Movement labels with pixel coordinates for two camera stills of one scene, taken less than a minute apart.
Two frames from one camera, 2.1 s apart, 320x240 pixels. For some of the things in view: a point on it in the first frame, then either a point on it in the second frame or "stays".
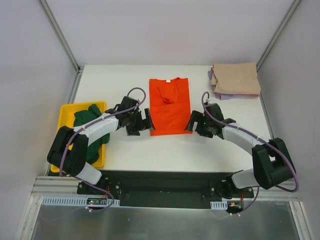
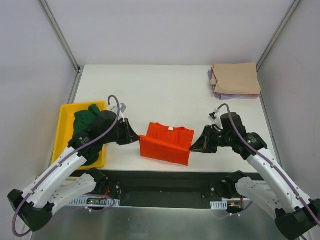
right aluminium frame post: (293, 6) stays
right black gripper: (200, 124) → (210, 140)
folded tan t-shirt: (236, 78) stays
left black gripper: (140, 122) → (124, 132)
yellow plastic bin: (66, 118) stays
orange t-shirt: (169, 106) → (173, 144)
